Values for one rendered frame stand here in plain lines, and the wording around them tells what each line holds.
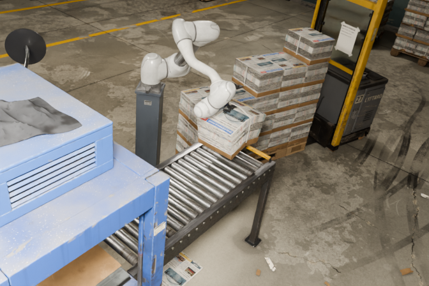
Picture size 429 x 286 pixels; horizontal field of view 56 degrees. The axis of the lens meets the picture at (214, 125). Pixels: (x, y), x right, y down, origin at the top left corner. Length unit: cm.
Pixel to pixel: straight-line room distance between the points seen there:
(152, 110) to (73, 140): 198
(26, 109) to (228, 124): 145
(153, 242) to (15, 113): 69
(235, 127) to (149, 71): 91
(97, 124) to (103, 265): 97
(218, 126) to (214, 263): 115
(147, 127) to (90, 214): 207
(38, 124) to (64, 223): 32
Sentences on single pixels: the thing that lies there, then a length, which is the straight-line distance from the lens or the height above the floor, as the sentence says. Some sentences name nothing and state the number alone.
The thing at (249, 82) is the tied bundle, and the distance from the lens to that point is 373.
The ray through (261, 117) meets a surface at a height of 113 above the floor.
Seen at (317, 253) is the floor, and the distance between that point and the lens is 354.
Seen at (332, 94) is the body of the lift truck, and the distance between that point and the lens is 475.
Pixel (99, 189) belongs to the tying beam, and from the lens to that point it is 145.
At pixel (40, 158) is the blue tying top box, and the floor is 173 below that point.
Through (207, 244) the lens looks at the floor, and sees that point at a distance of 337.
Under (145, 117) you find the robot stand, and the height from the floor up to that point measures 76.
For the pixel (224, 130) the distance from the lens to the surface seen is 256.
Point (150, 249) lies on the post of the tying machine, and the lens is 170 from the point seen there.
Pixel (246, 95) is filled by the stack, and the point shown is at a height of 83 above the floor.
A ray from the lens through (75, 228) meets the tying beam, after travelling 133.
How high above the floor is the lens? 250
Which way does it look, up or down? 32 degrees down
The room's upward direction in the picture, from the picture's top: 8 degrees clockwise
